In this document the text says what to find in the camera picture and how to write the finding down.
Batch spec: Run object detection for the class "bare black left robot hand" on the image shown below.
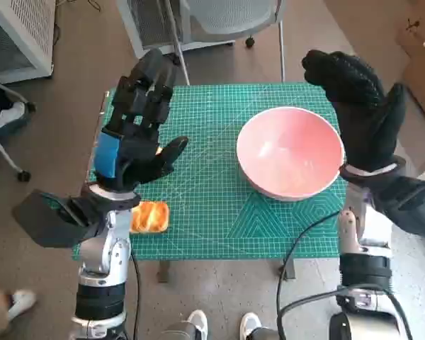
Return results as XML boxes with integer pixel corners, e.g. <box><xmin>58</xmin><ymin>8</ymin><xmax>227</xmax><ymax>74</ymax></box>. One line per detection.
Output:
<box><xmin>91</xmin><ymin>47</ymin><xmax>189</xmax><ymax>193</ymax></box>

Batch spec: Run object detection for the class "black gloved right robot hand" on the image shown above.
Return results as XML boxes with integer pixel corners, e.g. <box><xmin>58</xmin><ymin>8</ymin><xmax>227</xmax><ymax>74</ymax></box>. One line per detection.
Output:
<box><xmin>301</xmin><ymin>49</ymin><xmax>409</xmax><ymax>173</ymax></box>

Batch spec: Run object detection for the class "rectangular toy bread loaf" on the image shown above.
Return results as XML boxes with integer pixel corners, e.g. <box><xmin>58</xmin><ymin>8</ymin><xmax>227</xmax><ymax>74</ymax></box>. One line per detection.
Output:
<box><xmin>129</xmin><ymin>200</ymin><xmax>170</xmax><ymax>234</ymax></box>

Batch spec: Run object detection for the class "pink bowl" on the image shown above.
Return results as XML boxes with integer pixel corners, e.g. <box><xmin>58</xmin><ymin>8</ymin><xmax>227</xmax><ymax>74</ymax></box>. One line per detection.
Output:
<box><xmin>236</xmin><ymin>107</ymin><xmax>346</xmax><ymax>202</ymax></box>

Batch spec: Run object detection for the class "green cutting mat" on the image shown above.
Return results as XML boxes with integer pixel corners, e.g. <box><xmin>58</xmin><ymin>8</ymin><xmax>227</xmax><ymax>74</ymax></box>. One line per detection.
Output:
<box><xmin>73</xmin><ymin>82</ymin><xmax>349</xmax><ymax>262</ymax></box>

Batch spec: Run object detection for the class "cardboard box with black print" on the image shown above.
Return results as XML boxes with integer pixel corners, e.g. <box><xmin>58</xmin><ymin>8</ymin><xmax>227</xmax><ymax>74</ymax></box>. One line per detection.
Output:
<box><xmin>396</xmin><ymin>0</ymin><xmax>425</xmax><ymax>68</ymax></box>

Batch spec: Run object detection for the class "grey metal table leg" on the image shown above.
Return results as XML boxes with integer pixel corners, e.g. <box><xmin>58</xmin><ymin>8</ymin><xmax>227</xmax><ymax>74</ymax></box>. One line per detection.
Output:
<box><xmin>157</xmin><ymin>261</ymin><xmax>171</xmax><ymax>283</ymax></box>
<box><xmin>279</xmin><ymin>261</ymin><xmax>297</xmax><ymax>281</ymax></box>

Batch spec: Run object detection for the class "person's foot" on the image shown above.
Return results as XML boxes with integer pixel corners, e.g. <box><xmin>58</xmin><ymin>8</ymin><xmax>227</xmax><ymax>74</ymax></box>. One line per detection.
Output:
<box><xmin>0</xmin><ymin>101</ymin><xmax>26</xmax><ymax>131</ymax></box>
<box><xmin>7</xmin><ymin>289</ymin><xmax>37</xmax><ymax>322</ymax></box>

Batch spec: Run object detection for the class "white perforated cabinet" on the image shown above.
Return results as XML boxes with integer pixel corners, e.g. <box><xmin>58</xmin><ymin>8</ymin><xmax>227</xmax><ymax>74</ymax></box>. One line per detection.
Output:
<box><xmin>0</xmin><ymin>0</ymin><xmax>56</xmax><ymax>85</ymax></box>

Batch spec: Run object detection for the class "grey mesh chair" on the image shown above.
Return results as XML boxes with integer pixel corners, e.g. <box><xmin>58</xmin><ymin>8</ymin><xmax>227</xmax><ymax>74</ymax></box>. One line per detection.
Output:
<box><xmin>162</xmin><ymin>0</ymin><xmax>288</xmax><ymax>86</ymax></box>

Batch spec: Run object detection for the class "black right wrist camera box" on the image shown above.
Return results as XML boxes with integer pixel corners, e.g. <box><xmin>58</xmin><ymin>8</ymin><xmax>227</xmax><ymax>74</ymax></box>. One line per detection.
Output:
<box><xmin>370</xmin><ymin>175</ymin><xmax>425</xmax><ymax>239</ymax></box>

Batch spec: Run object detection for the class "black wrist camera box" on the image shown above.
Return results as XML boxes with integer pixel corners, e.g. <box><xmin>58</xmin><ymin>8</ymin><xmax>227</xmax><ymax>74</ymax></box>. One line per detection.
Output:
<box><xmin>12</xmin><ymin>189</ymin><xmax>103</xmax><ymax>248</ymax></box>
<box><xmin>370</xmin><ymin>175</ymin><xmax>425</xmax><ymax>239</ymax></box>

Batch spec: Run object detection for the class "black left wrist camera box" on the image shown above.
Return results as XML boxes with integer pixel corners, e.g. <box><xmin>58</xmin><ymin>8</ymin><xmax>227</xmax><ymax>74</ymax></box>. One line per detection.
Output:
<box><xmin>12</xmin><ymin>189</ymin><xmax>103</xmax><ymax>248</ymax></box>

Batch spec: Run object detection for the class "metal chair frame with casters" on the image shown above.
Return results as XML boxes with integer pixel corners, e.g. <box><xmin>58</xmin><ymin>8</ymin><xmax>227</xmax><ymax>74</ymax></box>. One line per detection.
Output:
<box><xmin>0</xmin><ymin>77</ymin><xmax>36</xmax><ymax>182</ymax></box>

